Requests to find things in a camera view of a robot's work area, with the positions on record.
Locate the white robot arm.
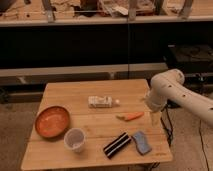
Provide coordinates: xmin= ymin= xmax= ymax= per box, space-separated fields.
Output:
xmin=144 ymin=69 xmax=213 ymax=127

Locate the orange ceramic bowl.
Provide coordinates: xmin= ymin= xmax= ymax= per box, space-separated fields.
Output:
xmin=35 ymin=106 xmax=70 ymax=138

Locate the blue sponge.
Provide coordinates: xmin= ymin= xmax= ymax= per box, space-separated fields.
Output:
xmin=132 ymin=131 xmax=152 ymax=155

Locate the black white striped block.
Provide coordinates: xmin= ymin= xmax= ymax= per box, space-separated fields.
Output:
xmin=103 ymin=132 xmax=131 ymax=159

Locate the white medicine box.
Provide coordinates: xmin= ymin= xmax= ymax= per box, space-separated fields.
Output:
xmin=88 ymin=96 xmax=120 ymax=108

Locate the black box on shelf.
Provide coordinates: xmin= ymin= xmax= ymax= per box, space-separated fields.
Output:
xmin=164 ymin=45 xmax=213 ymax=73

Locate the wooden table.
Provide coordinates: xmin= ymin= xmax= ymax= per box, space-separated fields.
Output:
xmin=21 ymin=79 xmax=172 ymax=171

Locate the clear plastic cup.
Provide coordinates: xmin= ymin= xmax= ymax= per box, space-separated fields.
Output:
xmin=64 ymin=128 xmax=85 ymax=153

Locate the black hanging cable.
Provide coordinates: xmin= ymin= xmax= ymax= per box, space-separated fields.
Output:
xmin=126 ymin=13 xmax=132 ymax=80

